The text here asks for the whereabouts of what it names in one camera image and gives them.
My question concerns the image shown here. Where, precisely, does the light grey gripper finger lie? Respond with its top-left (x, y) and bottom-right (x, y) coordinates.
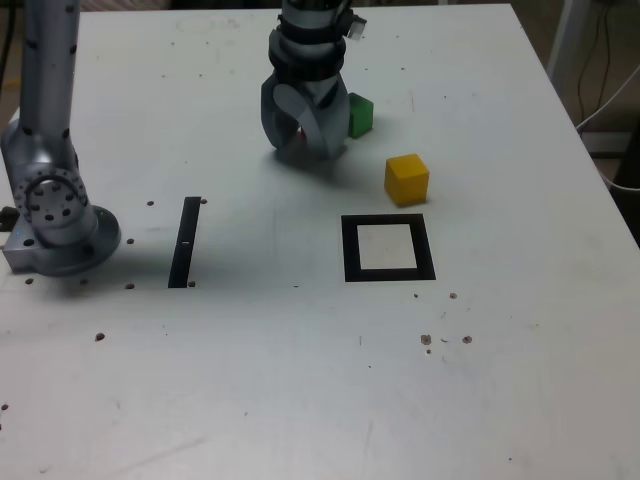
top-left (259, 74), bottom-right (310, 151)

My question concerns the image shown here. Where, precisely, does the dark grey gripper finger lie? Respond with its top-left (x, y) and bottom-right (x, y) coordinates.
top-left (298, 79), bottom-right (350, 161)

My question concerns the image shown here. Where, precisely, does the green cube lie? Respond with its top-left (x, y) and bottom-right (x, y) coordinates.
top-left (347, 92), bottom-right (375, 140)

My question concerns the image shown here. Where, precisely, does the yellow cube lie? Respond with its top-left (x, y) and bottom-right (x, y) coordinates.
top-left (383, 153), bottom-right (431, 207)

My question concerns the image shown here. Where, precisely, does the black tape square outline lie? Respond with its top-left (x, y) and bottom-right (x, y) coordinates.
top-left (340, 213), bottom-right (437, 283)

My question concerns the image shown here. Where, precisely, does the black tape strip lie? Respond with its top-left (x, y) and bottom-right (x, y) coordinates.
top-left (167, 196), bottom-right (202, 289)

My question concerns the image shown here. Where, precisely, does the small white wrist camera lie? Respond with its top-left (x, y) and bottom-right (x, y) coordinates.
top-left (346, 14), bottom-right (369, 42)

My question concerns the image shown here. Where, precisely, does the white metal post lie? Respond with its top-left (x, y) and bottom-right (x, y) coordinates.
top-left (547, 0), bottom-right (591, 86)

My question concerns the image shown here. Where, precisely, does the thin black cable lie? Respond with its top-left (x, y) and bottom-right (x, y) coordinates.
top-left (576, 0), bottom-right (640, 126)

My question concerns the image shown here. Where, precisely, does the thin white cable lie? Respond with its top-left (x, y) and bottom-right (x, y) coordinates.
top-left (576, 64), bottom-right (640, 192)

